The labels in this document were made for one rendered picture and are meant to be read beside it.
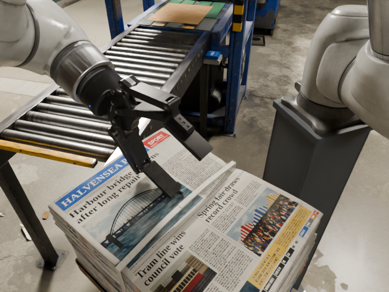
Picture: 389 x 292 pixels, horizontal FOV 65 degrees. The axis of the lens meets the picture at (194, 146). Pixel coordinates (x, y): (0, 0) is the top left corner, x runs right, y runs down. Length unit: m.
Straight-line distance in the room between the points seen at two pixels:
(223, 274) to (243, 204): 0.13
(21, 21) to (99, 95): 0.13
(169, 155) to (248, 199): 0.18
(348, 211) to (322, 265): 0.44
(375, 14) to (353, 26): 0.19
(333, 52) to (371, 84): 0.17
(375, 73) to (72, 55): 0.50
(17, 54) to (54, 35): 0.06
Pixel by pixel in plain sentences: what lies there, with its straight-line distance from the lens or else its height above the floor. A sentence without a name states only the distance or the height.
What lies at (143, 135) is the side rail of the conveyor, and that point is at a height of 0.78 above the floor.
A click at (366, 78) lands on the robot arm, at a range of 0.63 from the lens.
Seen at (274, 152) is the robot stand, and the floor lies 0.83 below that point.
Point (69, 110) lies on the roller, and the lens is 1.33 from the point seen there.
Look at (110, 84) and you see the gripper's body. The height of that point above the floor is 1.24.
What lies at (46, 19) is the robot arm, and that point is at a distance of 0.53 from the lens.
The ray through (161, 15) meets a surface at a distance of 2.40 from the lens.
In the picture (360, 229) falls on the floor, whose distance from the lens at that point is 2.03.
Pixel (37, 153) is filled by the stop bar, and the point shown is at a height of 0.82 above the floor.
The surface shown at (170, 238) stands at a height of 1.06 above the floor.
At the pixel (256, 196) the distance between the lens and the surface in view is 0.54.
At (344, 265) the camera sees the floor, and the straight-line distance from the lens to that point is 1.85.
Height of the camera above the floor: 1.46
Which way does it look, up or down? 39 degrees down
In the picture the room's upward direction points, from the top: straight up
